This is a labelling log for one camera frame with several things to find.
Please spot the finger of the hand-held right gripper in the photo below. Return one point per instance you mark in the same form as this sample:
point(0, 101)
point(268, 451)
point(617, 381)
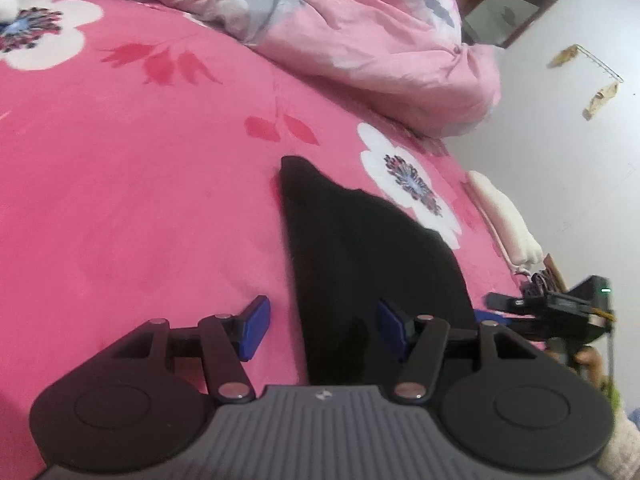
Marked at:
point(527, 329)
point(515, 305)

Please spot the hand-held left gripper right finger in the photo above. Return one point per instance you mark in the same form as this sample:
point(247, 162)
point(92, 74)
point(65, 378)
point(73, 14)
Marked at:
point(392, 327)

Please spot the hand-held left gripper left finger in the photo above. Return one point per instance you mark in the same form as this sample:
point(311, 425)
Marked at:
point(256, 325)

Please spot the black printed t-shirt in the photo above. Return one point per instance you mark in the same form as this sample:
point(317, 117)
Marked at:
point(350, 240)

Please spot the person's right forearm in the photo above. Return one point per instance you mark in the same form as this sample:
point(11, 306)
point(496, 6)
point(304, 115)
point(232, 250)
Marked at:
point(625, 435)

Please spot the person's right hand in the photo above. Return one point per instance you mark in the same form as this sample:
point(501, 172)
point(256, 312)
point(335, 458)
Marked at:
point(594, 366)

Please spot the dark patterned cloth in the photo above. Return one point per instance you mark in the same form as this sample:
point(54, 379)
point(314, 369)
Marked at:
point(540, 280)

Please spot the light brown wooden piece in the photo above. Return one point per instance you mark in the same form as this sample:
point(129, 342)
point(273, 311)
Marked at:
point(554, 267)

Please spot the small cream cloth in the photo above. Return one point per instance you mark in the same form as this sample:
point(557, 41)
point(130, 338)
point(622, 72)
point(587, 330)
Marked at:
point(505, 217)

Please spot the pink floral blanket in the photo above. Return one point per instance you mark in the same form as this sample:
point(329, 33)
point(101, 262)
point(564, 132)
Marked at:
point(125, 185)

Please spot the pink patterned duvet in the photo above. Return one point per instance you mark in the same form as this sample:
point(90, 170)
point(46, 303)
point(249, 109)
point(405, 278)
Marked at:
point(375, 35)

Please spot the white folded cloth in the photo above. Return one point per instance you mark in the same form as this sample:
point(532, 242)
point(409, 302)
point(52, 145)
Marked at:
point(7, 2)

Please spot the white wall hook rack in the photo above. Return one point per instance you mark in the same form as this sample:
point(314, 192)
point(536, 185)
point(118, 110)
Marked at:
point(600, 64)

